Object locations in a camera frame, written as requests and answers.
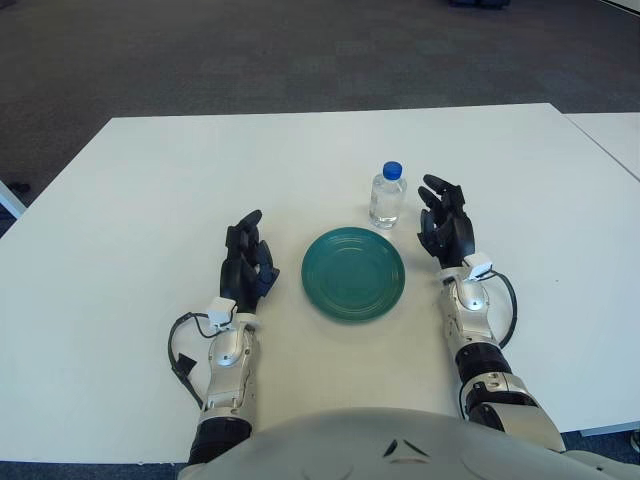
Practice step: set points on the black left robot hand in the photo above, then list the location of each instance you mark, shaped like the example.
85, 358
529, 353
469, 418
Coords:
240, 280

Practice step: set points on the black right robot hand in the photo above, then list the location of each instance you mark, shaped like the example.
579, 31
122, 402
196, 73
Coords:
457, 235

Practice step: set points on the clear bottle with blue cap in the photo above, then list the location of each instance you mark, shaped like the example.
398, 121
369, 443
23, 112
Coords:
387, 200

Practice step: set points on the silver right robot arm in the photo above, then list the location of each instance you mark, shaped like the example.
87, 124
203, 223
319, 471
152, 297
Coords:
472, 310

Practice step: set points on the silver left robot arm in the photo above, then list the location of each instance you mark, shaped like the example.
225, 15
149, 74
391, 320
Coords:
227, 350

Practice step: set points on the green round plate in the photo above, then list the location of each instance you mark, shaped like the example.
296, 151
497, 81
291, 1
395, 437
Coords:
352, 277

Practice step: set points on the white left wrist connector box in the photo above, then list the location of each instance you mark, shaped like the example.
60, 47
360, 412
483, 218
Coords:
221, 310

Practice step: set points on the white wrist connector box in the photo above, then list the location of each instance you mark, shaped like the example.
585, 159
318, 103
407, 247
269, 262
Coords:
221, 310
477, 265

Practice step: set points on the white right wrist connector box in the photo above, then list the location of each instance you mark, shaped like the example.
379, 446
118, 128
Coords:
477, 265

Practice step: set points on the grey robot torso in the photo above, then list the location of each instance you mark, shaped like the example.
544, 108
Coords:
350, 445

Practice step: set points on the white furniture edge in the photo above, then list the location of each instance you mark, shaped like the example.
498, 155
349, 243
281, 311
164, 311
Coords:
7, 200

